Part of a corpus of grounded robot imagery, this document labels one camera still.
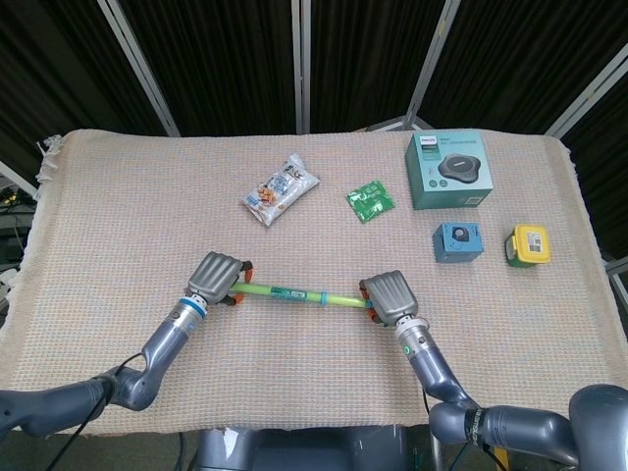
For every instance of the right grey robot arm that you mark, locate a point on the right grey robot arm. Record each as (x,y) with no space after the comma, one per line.
(471,397)

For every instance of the yellow lidded green container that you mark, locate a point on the yellow lidded green container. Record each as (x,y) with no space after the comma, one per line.
(527,245)

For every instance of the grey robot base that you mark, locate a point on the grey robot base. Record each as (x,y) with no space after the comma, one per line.
(314,449)

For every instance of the teal speaker product box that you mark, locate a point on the teal speaker product box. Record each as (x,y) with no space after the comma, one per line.
(449,169)

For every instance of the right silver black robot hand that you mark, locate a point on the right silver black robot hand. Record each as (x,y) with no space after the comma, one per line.
(390,297)

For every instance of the white snack bag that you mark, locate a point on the white snack bag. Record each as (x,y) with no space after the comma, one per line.
(279,190)

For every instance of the small blue cube box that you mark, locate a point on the small blue cube box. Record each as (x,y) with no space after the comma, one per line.
(458,243)

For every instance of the green blue water squirter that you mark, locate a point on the green blue water squirter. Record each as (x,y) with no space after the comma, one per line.
(299,293)

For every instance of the green foil packet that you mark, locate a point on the green foil packet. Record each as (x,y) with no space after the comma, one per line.
(371,200)

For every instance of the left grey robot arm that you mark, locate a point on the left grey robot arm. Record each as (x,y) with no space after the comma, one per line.
(122,373)

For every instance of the black folding screen partition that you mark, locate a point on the black folding screen partition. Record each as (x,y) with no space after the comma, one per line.
(314,64)

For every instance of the pink woven tablecloth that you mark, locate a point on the pink woven tablecloth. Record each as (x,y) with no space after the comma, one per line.
(314,373)

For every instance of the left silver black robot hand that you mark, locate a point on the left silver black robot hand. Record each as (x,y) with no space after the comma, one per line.
(216,277)

